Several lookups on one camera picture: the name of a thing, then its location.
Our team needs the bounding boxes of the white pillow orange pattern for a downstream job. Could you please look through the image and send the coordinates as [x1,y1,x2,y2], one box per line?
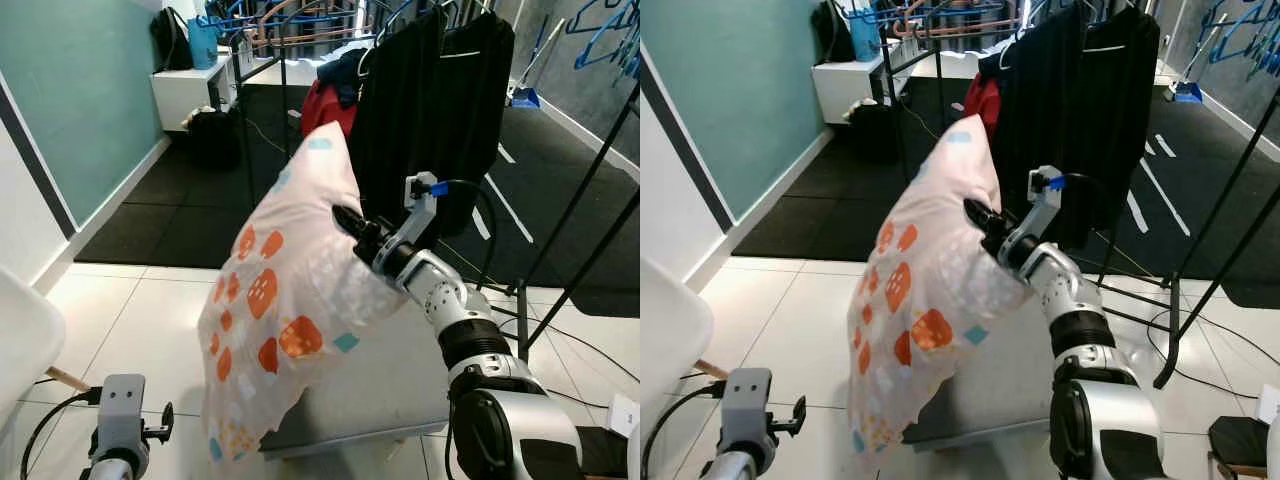
[846,113,1036,463]
[197,120,411,463]

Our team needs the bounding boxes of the white plastic chair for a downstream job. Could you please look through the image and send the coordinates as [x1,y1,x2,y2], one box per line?
[0,265,67,431]
[640,258,716,421]

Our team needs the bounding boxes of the red garment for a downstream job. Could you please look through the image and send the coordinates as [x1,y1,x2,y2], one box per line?
[300,78,359,141]
[963,74,1002,137]

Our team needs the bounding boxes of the black hanging garment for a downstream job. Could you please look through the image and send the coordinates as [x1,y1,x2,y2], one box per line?
[995,5,1096,226]
[348,8,447,229]

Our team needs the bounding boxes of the black backpack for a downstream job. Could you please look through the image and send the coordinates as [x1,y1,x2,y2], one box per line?
[185,105,242,169]
[848,100,902,162]

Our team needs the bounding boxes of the dark blue garment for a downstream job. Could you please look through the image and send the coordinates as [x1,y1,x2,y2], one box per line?
[977,44,1013,83]
[317,48,371,107]

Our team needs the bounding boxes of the black floor mat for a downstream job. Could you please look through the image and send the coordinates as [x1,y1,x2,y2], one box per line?
[75,85,641,321]
[730,80,1280,311]

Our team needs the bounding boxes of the black garment white trim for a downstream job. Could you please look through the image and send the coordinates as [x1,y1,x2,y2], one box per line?
[1080,5,1162,251]
[436,10,517,237]

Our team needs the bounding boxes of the white low shelf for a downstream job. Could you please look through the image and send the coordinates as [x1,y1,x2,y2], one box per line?
[150,55,243,133]
[812,50,897,127]

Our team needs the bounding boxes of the black stool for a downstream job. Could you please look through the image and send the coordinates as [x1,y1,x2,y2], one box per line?
[1207,414,1272,478]
[574,425,630,480]

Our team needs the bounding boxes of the black metal clothes rack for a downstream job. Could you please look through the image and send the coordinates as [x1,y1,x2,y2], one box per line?
[880,0,1280,391]
[225,0,641,363]

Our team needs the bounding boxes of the blue bag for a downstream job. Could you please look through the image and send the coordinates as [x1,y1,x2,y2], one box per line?
[187,15,224,71]
[848,8,887,63]

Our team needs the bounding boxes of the black bag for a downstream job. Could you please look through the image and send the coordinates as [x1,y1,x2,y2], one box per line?
[812,2,857,64]
[150,8,194,73]

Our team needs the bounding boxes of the blue clothes hanger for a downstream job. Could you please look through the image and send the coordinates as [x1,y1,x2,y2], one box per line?
[574,2,641,73]
[1198,0,1280,67]

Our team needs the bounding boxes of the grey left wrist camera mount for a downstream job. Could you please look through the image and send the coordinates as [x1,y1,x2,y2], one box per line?
[719,368,774,457]
[96,374,149,453]

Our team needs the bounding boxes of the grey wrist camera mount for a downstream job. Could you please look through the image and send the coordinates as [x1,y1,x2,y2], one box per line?
[1022,165,1067,249]
[96,374,149,453]
[719,368,774,457]
[395,172,441,251]

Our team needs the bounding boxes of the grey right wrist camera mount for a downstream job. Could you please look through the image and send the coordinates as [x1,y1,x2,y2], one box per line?
[395,172,441,251]
[1022,165,1067,249]

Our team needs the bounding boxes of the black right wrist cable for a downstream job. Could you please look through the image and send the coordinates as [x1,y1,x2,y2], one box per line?
[1048,172,1126,261]
[430,178,499,293]

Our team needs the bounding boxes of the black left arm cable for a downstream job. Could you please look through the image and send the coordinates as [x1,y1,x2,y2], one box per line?
[643,384,726,480]
[20,388,101,480]

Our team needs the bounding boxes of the black floor cable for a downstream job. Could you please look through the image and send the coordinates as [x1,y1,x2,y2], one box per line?
[498,298,641,413]
[1100,288,1280,403]

